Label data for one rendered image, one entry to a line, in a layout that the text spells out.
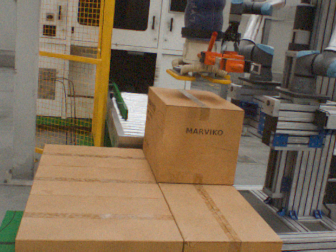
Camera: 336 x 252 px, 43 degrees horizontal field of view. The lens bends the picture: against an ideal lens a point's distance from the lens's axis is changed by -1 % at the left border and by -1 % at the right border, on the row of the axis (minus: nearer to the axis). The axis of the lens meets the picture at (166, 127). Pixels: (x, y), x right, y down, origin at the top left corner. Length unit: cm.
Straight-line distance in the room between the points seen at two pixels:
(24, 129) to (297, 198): 207
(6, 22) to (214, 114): 962
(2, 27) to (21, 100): 807
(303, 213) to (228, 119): 103
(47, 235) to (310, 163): 176
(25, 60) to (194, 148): 170
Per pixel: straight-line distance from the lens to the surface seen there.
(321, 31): 268
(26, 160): 355
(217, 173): 223
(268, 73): 288
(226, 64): 175
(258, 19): 305
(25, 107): 345
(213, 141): 217
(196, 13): 229
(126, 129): 317
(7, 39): 1145
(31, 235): 162
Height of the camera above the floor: 129
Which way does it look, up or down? 13 degrees down
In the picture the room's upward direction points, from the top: 6 degrees clockwise
